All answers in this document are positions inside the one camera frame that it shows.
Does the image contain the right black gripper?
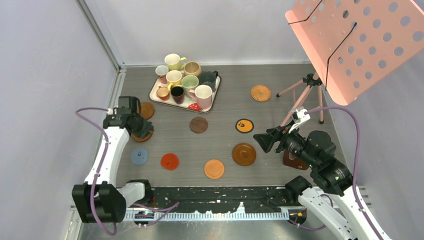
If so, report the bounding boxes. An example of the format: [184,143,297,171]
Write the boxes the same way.
[252,118,317,168]

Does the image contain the dark brown ridged coaster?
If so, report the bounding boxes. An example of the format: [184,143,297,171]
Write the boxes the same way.
[232,143,257,167]

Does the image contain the orange black smiley coaster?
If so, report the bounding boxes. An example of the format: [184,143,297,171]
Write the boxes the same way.
[235,118,255,134]

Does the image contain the brown ridged wooden coaster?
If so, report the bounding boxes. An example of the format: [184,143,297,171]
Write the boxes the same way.
[130,131,153,143]

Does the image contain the woven rattan coaster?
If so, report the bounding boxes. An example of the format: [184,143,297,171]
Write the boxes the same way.
[250,85,272,102]

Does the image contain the blue round coaster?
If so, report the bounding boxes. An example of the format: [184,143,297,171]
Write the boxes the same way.
[130,148,149,166]

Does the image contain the light orange round coaster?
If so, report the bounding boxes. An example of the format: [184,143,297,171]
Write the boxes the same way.
[203,159,225,179]

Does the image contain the red apple smiley coaster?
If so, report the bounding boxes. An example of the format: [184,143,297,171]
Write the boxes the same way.
[160,153,180,171]

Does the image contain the dark walnut round coaster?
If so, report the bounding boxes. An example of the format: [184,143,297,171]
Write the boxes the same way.
[189,117,209,134]

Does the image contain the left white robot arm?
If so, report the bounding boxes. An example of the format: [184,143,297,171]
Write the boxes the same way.
[71,96,154,224]

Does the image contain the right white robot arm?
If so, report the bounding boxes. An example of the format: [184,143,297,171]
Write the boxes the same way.
[253,127,390,240]

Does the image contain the small orange cup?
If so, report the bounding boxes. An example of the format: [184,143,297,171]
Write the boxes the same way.
[156,86,170,101]

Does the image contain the small pink white cup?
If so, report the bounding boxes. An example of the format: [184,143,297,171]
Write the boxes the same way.
[155,65,169,84]

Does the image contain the dark maroon cup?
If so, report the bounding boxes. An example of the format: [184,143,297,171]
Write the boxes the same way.
[170,85,185,105]

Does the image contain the light green cup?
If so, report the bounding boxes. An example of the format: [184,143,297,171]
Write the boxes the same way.
[181,75,199,98]

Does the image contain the beige brown cup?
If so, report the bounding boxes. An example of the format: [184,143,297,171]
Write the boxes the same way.
[182,61,202,77]

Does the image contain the cream serving tray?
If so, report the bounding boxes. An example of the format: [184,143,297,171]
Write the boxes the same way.
[149,75,222,114]

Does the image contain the brown leather holder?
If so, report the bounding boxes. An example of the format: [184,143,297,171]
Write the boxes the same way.
[282,150,309,171]

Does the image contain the yellow mug middle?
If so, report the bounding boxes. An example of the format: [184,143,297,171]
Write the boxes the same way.
[165,70,183,91]

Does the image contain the yellow mug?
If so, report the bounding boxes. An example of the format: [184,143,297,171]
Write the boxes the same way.
[164,53,188,71]
[165,70,183,91]

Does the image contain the yellow mug back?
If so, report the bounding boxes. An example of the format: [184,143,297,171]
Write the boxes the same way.
[164,53,188,71]

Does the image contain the pink tripod legs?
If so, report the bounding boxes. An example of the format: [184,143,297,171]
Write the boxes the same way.
[276,72,323,127]

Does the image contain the pink white mug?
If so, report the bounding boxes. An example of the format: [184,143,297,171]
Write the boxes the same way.
[188,84,213,110]

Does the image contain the dark green mug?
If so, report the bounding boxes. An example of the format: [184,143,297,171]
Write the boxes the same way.
[198,70,218,92]

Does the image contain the pink perforated music stand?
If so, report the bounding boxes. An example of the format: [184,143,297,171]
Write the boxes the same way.
[285,0,424,106]

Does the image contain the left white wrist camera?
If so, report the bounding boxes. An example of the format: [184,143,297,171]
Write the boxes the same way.
[106,107,117,116]

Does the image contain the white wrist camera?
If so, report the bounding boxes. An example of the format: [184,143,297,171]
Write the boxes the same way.
[288,106,311,133]
[106,107,117,116]

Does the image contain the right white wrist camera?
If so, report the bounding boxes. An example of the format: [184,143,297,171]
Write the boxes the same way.
[288,106,311,133]

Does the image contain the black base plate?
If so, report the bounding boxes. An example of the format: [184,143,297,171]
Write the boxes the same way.
[130,184,307,214]

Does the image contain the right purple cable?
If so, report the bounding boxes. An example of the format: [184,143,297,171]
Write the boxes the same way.
[288,105,385,240]

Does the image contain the purple cable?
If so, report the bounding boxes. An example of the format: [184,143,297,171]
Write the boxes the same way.
[75,106,180,237]
[288,105,385,240]

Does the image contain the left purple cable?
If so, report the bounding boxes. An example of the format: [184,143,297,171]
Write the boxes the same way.
[75,106,180,237]

